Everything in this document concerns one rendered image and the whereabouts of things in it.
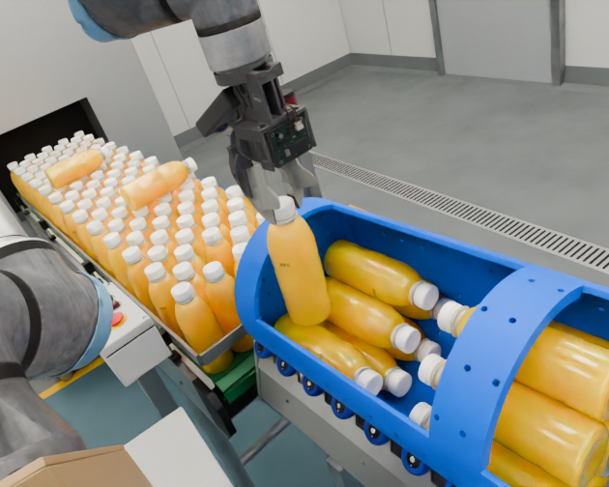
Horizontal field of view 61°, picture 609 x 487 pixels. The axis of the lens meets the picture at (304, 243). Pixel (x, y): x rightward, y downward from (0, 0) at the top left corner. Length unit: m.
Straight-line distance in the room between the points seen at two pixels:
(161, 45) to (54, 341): 4.77
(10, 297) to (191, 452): 0.27
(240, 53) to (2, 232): 0.33
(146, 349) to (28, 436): 0.57
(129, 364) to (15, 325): 0.50
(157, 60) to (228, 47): 4.65
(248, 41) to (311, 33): 5.40
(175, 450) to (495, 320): 0.39
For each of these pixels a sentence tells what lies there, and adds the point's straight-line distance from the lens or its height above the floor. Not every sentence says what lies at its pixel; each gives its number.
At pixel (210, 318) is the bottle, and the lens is 1.03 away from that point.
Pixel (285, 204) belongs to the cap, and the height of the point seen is 1.30.
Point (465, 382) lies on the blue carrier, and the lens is 0.57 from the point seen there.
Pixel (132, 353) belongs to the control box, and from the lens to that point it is 1.01.
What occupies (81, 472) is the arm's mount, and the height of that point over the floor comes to 1.37.
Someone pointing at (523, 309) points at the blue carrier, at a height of 1.23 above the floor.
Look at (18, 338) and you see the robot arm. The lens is 0.54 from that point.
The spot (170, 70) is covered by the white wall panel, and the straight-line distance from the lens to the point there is 5.28.
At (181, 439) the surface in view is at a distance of 0.68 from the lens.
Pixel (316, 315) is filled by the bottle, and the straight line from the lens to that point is 0.79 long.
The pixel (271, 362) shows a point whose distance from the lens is 1.02.
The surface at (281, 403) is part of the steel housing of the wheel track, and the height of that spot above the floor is 0.86.
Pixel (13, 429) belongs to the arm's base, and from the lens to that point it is 0.47.
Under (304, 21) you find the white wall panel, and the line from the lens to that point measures 5.94.
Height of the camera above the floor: 1.63
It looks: 32 degrees down
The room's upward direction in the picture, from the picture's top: 18 degrees counter-clockwise
